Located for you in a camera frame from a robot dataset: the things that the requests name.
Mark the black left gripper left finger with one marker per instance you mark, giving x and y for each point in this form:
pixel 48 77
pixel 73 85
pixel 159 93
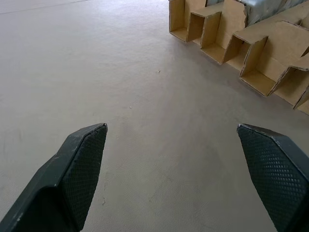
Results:
pixel 60 183

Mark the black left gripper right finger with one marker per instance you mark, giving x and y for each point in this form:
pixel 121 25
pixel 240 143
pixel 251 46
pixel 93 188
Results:
pixel 275 174

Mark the cardboard divider box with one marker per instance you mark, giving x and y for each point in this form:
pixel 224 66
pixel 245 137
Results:
pixel 251 48

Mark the silver metallic object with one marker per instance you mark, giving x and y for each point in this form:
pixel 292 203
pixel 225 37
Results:
pixel 263 10

